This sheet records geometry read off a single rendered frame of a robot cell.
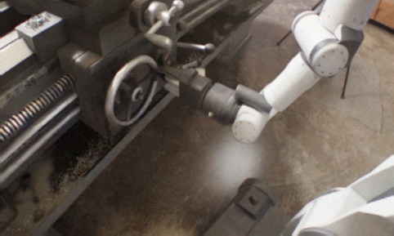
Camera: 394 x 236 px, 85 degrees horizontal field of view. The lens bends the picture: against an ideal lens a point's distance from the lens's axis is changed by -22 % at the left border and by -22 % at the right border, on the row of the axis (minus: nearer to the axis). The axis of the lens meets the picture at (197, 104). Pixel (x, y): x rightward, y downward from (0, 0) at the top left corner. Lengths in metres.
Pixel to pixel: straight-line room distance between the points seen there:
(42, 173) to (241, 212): 0.76
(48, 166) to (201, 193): 0.72
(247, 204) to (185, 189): 0.36
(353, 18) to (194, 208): 1.05
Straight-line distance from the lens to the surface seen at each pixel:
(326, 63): 0.51
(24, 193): 0.97
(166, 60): 0.84
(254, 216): 1.09
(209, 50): 0.92
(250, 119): 0.61
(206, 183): 1.34
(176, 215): 1.26
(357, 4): 0.50
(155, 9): 0.67
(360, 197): 0.62
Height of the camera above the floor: 1.18
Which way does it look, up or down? 46 degrees down
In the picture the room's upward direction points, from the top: 7 degrees clockwise
